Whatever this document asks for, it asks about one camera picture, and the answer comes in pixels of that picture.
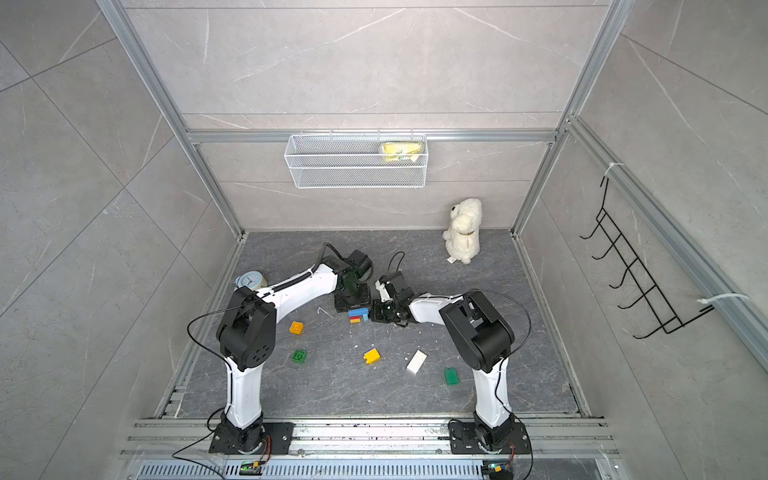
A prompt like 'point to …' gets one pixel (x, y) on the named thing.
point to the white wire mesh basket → (358, 161)
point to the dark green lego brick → (299, 356)
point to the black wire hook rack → (632, 266)
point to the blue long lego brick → (358, 312)
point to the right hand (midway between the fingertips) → (370, 314)
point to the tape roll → (252, 279)
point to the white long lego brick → (417, 361)
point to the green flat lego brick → (451, 376)
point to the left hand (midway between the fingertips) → (367, 302)
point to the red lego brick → (355, 318)
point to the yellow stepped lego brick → (372, 356)
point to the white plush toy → (462, 238)
